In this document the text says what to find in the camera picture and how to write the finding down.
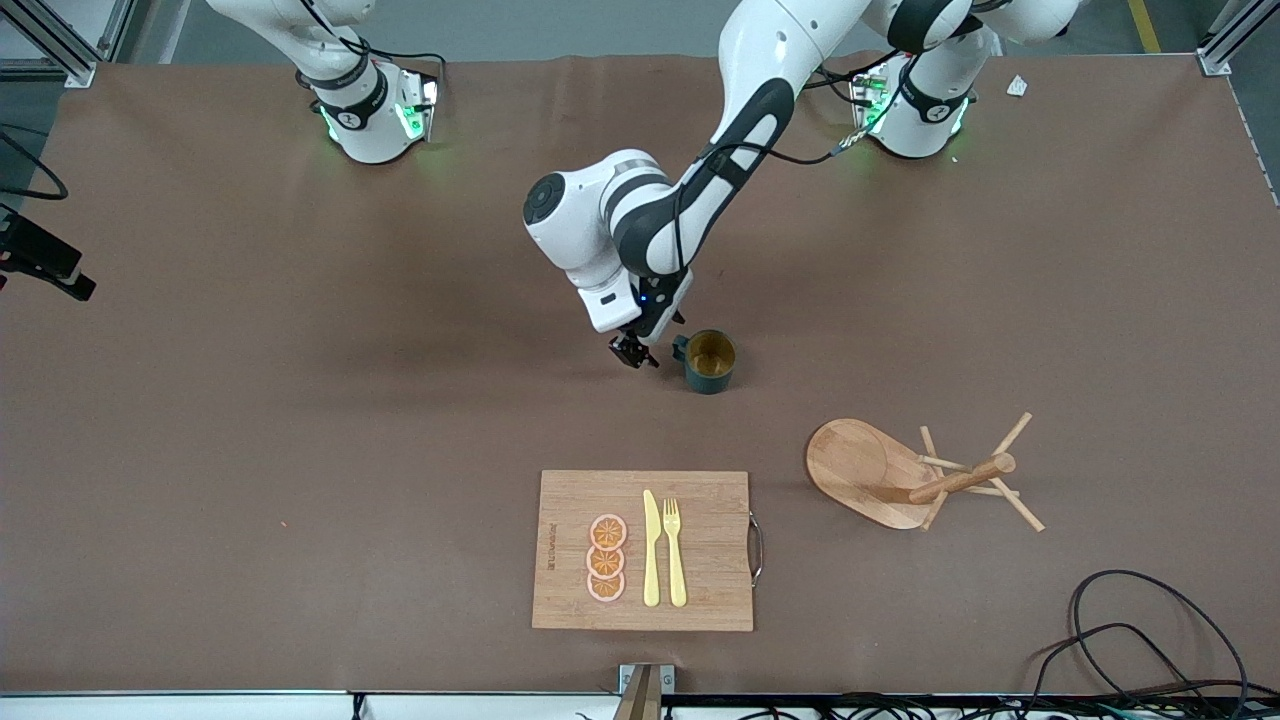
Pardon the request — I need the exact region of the dark teal mug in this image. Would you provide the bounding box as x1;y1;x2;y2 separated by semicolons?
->
672;329;738;395

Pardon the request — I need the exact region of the wooden mug rack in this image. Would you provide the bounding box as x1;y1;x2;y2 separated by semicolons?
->
806;411;1046;533

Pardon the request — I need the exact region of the bamboo cutting board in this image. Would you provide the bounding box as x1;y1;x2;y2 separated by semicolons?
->
531;469;765;633

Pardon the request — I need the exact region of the yellow plastic knife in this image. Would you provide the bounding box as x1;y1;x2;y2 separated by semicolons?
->
642;489;662;608

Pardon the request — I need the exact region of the yellow plastic fork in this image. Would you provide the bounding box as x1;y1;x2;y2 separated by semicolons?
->
663;498;689;608

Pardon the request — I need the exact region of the brown table cover sheet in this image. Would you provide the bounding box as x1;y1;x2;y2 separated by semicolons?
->
0;50;1280;696

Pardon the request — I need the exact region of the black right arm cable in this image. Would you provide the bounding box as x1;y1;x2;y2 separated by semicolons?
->
0;128;69;201

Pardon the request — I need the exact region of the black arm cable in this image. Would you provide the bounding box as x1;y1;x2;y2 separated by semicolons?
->
675;135;871;276
0;128;69;201

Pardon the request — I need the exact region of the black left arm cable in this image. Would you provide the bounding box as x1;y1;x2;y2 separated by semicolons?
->
675;135;871;276

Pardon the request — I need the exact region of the aluminium frame post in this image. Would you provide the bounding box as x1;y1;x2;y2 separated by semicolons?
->
1197;0;1280;78
0;0;136;89

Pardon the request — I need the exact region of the black left base cable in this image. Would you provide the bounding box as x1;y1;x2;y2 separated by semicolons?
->
815;60;869;106

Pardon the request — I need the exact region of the black base cable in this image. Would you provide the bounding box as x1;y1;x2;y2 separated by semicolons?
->
815;60;869;106
345;35;448;111

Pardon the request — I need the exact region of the aluminium bracket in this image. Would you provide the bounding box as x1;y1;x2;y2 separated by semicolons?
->
618;663;676;720

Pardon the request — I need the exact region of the black right base cable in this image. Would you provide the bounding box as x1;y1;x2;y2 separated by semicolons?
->
345;35;448;111

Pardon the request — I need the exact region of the black cable bundle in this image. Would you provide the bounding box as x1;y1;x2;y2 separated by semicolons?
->
660;693;1280;720

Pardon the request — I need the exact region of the white table edge rail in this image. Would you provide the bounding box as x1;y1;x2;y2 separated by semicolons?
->
0;689;621;720

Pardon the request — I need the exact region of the black looped cable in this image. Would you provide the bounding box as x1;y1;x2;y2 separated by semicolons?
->
1025;623;1216;720
1070;570;1251;720

